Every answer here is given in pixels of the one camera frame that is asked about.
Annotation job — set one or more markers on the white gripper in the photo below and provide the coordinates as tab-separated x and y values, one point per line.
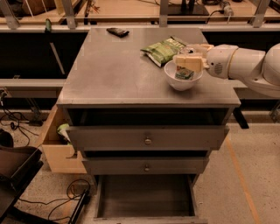
217	61

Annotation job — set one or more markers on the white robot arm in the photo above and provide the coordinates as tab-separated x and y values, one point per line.
257	70

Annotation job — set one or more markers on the white ceramic bowl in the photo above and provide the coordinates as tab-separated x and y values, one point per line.
180	85

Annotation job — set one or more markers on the green chip bag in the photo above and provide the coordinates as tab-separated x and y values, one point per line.
163	51

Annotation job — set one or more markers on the grey top drawer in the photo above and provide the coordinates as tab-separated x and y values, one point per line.
147	138

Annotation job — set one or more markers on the black flat pouch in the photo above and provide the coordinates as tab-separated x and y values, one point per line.
118	32

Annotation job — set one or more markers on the grey metal drawer cabinet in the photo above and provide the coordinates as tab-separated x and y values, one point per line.
113	84

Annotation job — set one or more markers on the grey middle drawer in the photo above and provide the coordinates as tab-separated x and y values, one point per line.
145	165

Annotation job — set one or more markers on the green white item in box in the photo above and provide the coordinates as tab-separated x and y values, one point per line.
62	132

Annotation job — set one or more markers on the grey open bottom drawer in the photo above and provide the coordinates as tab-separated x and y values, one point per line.
147	199

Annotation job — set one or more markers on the light wooden side box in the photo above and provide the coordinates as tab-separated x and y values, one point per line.
60	156

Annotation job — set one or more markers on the black equipment stand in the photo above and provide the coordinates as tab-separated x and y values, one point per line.
18	166

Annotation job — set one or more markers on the green handled tool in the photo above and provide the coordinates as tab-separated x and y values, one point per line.
48	32

